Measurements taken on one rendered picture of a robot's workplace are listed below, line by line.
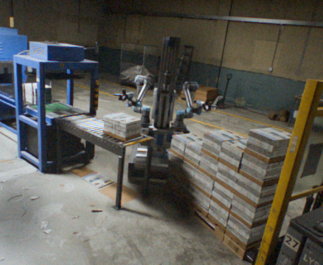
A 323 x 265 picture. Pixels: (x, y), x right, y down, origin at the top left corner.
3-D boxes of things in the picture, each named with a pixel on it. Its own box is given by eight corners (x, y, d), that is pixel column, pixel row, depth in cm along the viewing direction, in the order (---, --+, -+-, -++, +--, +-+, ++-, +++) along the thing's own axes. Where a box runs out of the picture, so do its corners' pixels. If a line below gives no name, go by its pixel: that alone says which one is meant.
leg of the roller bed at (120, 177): (121, 207, 347) (125, 156, 325) (117, 209, 342) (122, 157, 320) (118, 205, 350) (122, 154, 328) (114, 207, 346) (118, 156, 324)
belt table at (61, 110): (89, 118, 440) (89, 111, 437) (51, 125, 390) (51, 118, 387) (62, 108, 479) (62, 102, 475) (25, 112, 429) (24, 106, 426)
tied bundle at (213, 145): (224, 147, 346) (228, 129, 338) (242, 157, 323) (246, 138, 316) (200, 151, 325) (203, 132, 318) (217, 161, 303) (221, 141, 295)
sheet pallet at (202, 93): (218, 105, 1013) (221, 89, 995) (207, 107, 950) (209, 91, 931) (190, 98, 1080) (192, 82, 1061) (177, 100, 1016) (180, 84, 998)
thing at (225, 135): (228, 130, 338) (228, 129, 338) (246, 138, 316) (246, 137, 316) (204, 132, 318) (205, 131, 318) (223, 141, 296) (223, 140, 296)
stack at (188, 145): (186, 186, 418) (195, 132, 391) (246, 233, 327) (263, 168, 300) (164, 190, 397) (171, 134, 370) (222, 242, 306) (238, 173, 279)
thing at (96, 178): (114, 181, 404) (114, 180, 403) (98, 188, 382) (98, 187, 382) (97, 172, 424) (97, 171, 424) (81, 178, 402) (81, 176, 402)
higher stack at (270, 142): (246, 233, 327) (273, 126, 286) (267, 249, 304) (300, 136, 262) (221, 242, 307) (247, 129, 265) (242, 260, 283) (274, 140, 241)
